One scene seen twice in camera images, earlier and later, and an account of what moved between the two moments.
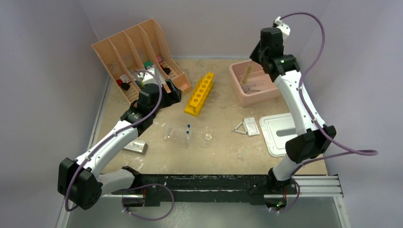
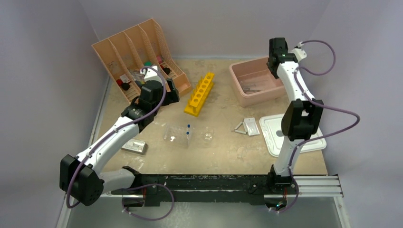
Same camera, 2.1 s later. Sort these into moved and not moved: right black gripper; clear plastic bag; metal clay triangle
Moved: right black gripper
Not moved: clear plastic bag; metal clay triangle
